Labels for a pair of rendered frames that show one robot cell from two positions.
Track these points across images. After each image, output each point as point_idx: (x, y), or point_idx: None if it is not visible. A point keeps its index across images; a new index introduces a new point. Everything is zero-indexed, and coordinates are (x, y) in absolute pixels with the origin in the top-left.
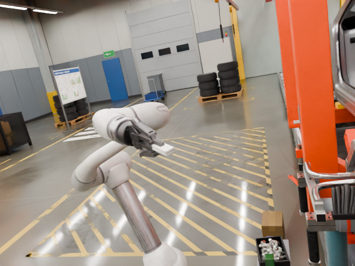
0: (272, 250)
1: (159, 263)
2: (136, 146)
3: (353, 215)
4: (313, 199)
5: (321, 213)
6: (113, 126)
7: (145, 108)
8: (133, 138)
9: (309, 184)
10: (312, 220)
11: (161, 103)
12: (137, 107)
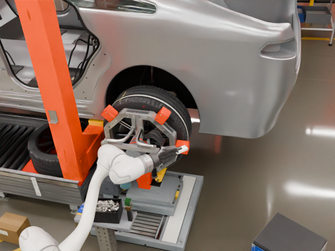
0: (109, 204)
1: None
2: (160, 164)
3: (164, 141)
4: (144, 148)
5: (158, 149)
6: (151, 162)
7: (120, 149)
8: (160, 160)
9: (128, 146)
10: None
11: (107, 144)
12: (120, 151)
